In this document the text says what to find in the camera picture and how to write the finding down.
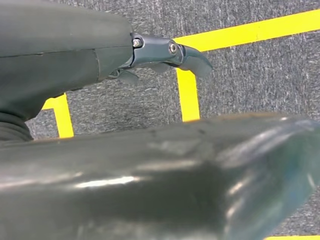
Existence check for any yellow floor tape square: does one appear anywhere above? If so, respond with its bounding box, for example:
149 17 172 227
41 8 320 240

